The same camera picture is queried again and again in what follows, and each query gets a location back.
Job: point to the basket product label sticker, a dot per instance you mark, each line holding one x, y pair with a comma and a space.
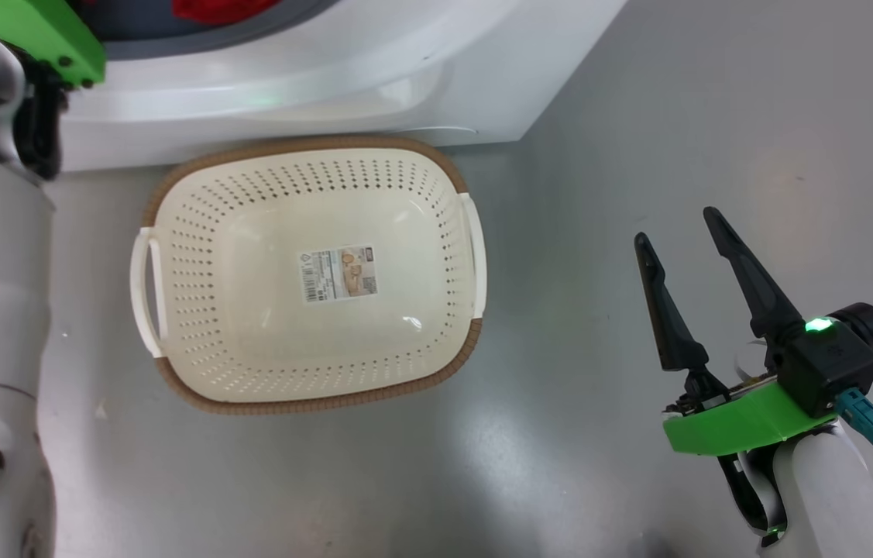
337, 273

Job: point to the white front-load washing machine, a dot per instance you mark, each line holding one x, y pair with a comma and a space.
328, 85

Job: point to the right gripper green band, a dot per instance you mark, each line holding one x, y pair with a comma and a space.
738, 426

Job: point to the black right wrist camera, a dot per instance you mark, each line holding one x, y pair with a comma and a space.
831, 356

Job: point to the red clothing item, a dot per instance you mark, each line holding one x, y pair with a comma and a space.
223, 9

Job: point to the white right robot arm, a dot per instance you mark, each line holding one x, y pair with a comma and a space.
831, 504

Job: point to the cream perforated laundry basket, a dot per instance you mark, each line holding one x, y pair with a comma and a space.
289, 349

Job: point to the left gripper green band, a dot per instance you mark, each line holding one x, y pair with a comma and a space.
33, 31

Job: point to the grey rubber door gasket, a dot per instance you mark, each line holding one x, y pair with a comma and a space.
250, 37

